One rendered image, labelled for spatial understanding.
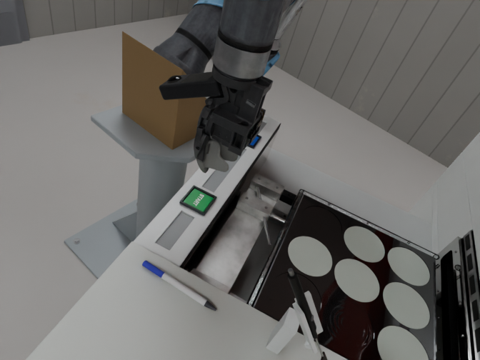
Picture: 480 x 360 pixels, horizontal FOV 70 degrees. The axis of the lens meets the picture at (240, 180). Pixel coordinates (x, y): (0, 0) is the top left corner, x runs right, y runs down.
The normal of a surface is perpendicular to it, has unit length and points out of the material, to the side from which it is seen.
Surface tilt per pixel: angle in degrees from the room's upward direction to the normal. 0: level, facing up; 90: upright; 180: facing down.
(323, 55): 90
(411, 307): 0
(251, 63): 90
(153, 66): 90
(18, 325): 0
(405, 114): 90
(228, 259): 0
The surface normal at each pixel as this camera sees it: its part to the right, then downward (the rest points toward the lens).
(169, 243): 0.23, -0.70
